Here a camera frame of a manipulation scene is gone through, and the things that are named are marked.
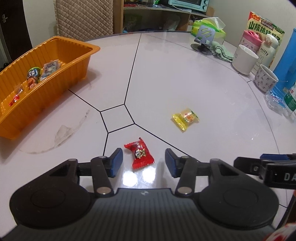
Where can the green label water bottle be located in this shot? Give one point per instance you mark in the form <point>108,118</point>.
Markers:
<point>289,100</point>

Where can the long green snack tube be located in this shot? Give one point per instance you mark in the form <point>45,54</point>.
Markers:
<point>33,77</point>

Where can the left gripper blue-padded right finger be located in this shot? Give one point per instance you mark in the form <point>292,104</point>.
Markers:
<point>187,169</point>

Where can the green folded cloth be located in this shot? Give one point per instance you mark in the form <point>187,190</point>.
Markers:
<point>221,52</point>

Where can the beige quilted far chair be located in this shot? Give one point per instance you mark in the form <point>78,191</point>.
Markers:
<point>84,20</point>

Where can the blue thermos jug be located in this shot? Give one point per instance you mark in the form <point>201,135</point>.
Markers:
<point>285,69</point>

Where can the yellow candy packet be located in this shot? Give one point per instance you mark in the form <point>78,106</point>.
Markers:
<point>184,119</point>

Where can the wooden shelf unit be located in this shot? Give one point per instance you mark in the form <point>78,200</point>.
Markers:
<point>152,18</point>

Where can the walnut snack bag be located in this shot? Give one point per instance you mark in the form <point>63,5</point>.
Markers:
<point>262,26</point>

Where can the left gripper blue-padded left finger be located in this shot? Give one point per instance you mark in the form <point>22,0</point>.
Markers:
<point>101,169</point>

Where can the patterned white cup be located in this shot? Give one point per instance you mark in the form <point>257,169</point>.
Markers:
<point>265,79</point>

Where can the small red candy packet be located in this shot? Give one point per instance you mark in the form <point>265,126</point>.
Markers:
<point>142,155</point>

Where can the white miffy bottle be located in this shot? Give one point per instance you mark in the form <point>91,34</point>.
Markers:
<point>266,52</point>

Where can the pink lidded cup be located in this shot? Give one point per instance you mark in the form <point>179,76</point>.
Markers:
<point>251,40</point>

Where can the teal toaster oven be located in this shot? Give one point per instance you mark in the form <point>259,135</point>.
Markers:
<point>198,5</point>

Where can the crumpled clear plastic bottle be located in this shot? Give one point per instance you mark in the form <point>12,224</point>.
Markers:
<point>275,103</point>

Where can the white mug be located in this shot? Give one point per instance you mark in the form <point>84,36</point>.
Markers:
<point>244,60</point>

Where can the grey black snack packet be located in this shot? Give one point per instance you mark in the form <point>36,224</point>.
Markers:
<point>50,68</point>

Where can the red white snack packet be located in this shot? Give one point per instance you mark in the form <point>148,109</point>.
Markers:
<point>14,100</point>

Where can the orange plastic tray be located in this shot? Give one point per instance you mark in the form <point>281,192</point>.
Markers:
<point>74,57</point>

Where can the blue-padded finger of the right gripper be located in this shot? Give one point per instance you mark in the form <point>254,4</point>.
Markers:
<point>252,166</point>
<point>278,157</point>

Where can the green tissue pack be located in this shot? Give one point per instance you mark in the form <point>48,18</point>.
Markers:
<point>211,23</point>

